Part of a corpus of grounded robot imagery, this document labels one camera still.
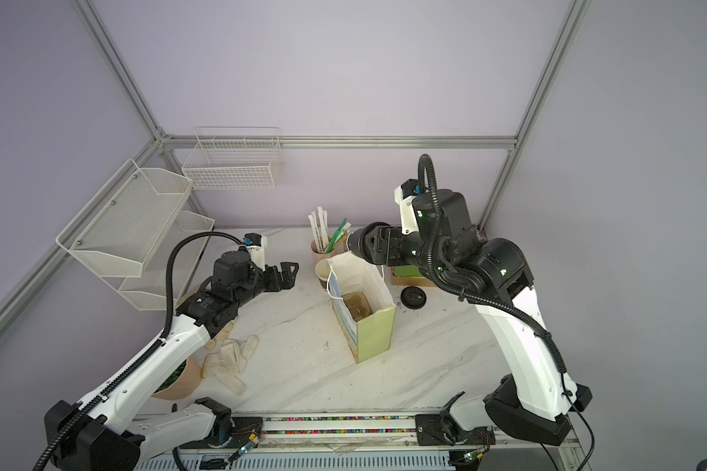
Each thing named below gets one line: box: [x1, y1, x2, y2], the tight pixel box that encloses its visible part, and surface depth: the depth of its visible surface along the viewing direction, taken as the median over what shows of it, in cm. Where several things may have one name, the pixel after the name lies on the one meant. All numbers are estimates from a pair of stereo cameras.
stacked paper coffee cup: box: [314, 257, 329, 291], surface depth 97 cm
